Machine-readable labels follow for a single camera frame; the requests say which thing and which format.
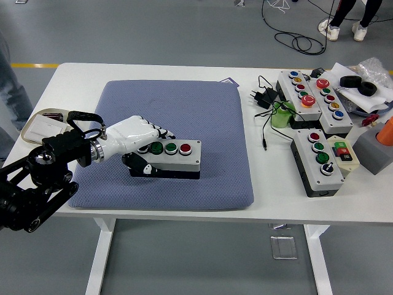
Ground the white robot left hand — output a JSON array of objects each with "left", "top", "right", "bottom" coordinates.
[{"left": 99, "top": 115, "right": 177, "bottom": 178}]

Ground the four-button grey control box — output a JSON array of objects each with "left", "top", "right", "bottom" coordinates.
[
  {"left": 130, "top": 138, "right": 203, "bottom": 181},
  {"left": 290, "top": 128, "right": 345, "bottom": 198}
]

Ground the five-button grey control box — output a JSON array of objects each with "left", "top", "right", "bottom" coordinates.
[
  {"left": 306, "top": 77, "right": 354, "bottom": 136},
  {"left": 275, "top": 69, "right": 323, "bottom": 129}
]

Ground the blue-grey padded mat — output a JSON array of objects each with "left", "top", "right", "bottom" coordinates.
[{"left": 67, "top": 79, "right": 255, "bottom": 211}]

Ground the cream tray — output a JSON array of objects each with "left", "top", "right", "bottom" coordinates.
[{"left": 20, "top": 107, "right": 71, "bottom": 145}]

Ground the person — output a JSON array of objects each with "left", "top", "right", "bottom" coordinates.
[
  {"left": 0, "top": 30, "right": 34, "bottom": 160},
  {"left": 317, "top": 0, "right": 384, "bottom": 42}
]

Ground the white table leg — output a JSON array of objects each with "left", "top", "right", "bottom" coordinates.
[
  {"left": 303, "top": 224, "right": 334, "bottom": 295},
  {"left": 85, "top": 217, "right": 117, "bottom": 295}
]

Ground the green plastic cup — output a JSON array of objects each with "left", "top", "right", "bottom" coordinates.
[{"left": 270, "top": 100, "right": 295, "bottom": 128}]

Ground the clear floor plate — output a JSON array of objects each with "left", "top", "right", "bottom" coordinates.
[{"left": 270, "top": 235, "right": 298, "bottom": 261}]

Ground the white paper sheet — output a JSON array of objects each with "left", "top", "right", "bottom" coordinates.
[{"left": 330, "top": 62, "right": 393, "bottom": 113}]

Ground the grey block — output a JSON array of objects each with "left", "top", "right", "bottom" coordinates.
[{"left": 352, "top": 122, "right": 393, "bottom": 176}]

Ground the clear bubble wrap bag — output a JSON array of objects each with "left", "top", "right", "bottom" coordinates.
[{"left": 348, "top": 57, "right": 393, "bottom": 93}]

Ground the orange cylinder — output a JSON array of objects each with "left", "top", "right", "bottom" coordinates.
[{"left": 377, "top": 116, "right": 393, "bottom": 148}]

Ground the white wall switch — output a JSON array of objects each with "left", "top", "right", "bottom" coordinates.
[{"left": 28, "top": 114, "right": 68, "bottom": 144}]

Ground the black power adapter with cord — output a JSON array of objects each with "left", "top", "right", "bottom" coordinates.
[{"left": 247, "top": 75, "right": 303, "bottom": 152}]

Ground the black floor cable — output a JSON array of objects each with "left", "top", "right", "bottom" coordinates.
[{"left": 260, "top": 0, "right": 393, "bottom": 56}]

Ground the white floor cord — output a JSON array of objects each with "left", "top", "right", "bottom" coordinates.
[{"left": 266, "top": 0, "right": 291, "bottom": 15}]

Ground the cream three-button switch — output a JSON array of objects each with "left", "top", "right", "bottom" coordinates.
[{"left": 325, "top": 134, "right": 360, "bottom": 179}]

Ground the black foam ring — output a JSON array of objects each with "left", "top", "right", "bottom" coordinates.
[
  {"left": 359, "top": 81, "right": 378, "bottom": 96},
  {"left": 339, "top": 75, "right": 363, "bottom": 88}
]

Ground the blue ring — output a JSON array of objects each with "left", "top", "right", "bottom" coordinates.
[{"left": 349, "top": 103, "right": 393, "bottom": 117}]

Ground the red valve handle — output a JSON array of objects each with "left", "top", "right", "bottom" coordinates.
[{"left": 361, "top": 114, "right": 381, "bottom": 127}]

